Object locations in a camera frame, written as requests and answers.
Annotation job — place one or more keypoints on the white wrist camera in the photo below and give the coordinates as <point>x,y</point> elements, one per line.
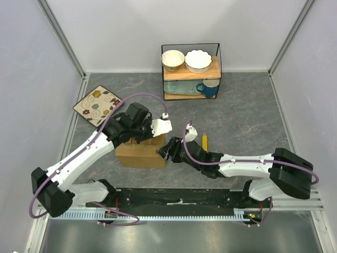
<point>161,126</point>
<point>190,133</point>

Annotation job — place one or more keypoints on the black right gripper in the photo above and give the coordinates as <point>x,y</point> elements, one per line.
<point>172,149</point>

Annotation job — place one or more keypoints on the brown cardboard express box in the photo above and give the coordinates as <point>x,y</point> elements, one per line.
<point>143,154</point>

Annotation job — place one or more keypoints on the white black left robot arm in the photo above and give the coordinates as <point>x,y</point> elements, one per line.
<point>54,187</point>

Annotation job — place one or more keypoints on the yellow utility knife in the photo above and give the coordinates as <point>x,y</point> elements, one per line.
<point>205,142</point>

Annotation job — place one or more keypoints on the cream ceramic bowl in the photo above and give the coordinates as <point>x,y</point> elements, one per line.
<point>172,60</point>

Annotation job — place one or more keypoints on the black wire wooden shelf rack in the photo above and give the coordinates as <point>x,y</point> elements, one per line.
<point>183,74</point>

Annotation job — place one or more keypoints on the floral square coaster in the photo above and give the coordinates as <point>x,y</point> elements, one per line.
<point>96,105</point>

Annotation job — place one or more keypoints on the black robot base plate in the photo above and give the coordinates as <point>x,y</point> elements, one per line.
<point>170,201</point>

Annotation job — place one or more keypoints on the pale green rectangular plate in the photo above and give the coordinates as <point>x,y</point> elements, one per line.
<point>181,87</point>

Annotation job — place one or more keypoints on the grey slotted cable duct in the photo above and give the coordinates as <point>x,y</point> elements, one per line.
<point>101,214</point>

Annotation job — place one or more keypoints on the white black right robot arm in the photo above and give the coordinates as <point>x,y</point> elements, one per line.
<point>273,174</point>

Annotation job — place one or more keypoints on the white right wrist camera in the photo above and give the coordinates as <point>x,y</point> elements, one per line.
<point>190,133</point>

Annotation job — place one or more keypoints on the blue mug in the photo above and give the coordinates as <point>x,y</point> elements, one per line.
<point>208,87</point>

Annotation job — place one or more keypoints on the white scalloped bowl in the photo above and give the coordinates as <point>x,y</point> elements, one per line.
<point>198,61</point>

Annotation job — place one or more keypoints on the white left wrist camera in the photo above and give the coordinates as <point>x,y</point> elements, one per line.
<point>161,126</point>

